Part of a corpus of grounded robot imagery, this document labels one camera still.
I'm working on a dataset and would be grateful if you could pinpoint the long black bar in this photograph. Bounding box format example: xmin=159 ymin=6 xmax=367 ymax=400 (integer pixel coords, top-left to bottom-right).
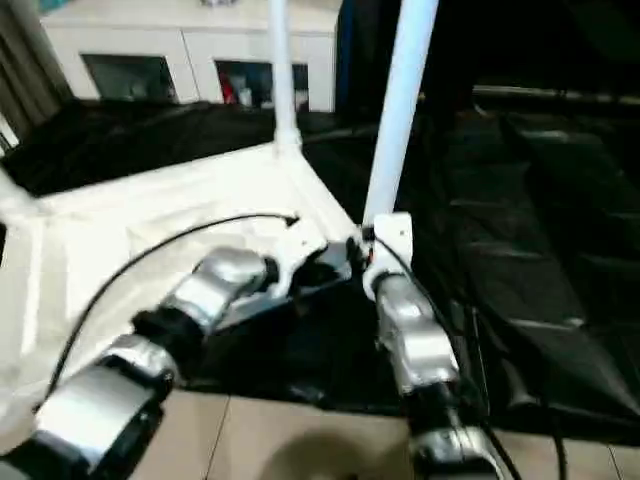
xmin=472 ymin=83 xmax=640 ymax=105

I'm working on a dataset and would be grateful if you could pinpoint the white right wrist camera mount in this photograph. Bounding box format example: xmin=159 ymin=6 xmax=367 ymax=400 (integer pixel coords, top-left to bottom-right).
xmin=362 ymin=212 xmax=414 ymax=301

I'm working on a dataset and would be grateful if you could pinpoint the black mat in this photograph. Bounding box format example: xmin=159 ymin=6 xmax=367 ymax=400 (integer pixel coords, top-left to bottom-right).
xmin=0 ymin=97 xmax=640 ymax=436

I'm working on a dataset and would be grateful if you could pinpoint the grey curtain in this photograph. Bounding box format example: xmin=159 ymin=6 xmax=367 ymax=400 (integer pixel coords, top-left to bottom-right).
xmin=0 ymin=0 xmax=74 ymax=146

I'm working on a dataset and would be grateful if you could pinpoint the white cabinet with glass doors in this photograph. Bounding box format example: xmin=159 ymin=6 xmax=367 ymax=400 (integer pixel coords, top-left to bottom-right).
xmin=39 ymin=0 xmax=337 ymax=112

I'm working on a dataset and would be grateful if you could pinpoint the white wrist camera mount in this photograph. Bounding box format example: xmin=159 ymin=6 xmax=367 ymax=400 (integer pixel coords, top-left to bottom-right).
xmin=362 ymin=212 xmax=414 ymax=301
xmin=272 ymin=239 xmax=331 ymax=297

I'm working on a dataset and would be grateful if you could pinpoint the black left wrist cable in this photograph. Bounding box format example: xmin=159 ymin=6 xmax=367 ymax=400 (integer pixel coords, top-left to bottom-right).
xmin=47 ymin=213 xmax=301 ymax=401

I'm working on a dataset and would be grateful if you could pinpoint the white plastic table leg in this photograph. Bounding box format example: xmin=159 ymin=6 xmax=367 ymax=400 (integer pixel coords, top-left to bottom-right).
xmin=360 ymin=0 xmax=441 ymax=229
xmin=0 ymin=167 xmax=39 ymax=219
xmin=267 ymin=0 xmax=303 ymax=152

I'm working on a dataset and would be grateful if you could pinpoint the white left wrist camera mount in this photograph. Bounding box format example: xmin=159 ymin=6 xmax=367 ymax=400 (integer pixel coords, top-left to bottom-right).
xmin=272 ymin=239 xmax=331 ymax=297

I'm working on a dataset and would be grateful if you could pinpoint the white plastic table top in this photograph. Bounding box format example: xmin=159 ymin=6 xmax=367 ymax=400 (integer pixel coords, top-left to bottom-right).
xmin=0 ymin=142 xmax=366 ymax=431

